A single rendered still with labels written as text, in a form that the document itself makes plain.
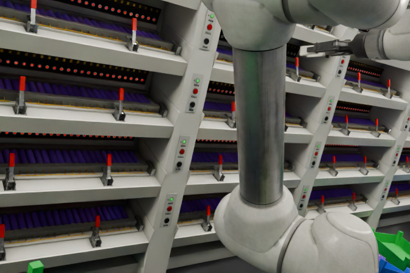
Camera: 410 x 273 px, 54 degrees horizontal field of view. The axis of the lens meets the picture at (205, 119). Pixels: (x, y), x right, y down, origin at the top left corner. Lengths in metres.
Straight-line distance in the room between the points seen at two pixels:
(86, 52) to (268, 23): 0.56
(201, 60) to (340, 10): 0.72
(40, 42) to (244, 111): 0.53
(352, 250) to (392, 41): 0.55
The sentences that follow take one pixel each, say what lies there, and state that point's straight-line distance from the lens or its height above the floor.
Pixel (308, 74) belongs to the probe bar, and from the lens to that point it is 1.72.
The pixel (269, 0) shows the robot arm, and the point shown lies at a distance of 0.65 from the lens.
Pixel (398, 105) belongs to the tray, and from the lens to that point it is 2.25.
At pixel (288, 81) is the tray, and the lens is 1.53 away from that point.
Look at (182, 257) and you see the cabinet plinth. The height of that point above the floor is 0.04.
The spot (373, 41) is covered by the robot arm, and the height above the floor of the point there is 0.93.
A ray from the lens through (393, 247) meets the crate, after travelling 2.44.
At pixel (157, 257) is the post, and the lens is 1.45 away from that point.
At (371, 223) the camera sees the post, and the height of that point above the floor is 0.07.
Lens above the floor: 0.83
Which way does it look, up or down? 11 degrees down
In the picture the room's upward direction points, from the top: 13 degrees clockwise
